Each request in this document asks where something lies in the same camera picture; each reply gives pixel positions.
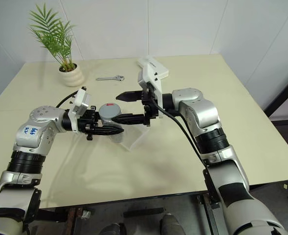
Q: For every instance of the dark rounded shape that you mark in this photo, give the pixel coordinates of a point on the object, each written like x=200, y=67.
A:
x=112, y=229
x=171, y=225

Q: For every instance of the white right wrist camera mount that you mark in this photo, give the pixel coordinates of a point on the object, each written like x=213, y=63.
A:
x=151, y=73

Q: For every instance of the silver adjustable wrench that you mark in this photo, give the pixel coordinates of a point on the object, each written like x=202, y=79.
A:
x=109, y=78

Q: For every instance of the black metal stand frame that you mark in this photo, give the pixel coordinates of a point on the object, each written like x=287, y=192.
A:
x=283, y=98

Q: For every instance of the clear plastic box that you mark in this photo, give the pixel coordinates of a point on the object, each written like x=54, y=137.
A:
x=136, y=137

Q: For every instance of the grey jar lid red mark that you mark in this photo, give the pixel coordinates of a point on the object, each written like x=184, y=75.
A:
x=109, y=111

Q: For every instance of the small yellow floor scrap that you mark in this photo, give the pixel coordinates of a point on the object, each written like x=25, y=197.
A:
x=285, y=186

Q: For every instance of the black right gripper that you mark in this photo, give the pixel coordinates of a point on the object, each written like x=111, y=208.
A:
x=148, y=107

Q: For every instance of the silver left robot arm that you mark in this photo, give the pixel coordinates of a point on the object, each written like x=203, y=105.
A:
x=38, y=137

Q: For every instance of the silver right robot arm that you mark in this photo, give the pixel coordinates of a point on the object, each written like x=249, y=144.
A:
x=207, y=110

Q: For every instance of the black table frame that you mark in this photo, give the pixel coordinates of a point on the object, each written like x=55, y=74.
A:
x=50, y=215

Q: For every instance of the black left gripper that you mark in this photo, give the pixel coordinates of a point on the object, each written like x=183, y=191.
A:
x=88, y=120

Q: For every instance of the clear plastic jar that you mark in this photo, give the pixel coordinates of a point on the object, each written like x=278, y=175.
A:
x=117, y=137

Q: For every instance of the cream ribbed plant pot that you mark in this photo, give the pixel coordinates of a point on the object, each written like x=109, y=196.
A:
x=71, y=77

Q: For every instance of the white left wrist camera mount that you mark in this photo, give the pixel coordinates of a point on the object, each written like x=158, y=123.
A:
x=81, y=101

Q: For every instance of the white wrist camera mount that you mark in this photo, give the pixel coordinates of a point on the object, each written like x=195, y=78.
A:
x=81, y=101
x=151, y=73

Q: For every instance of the green palm plant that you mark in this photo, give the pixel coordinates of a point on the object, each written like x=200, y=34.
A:
x=53, y=36

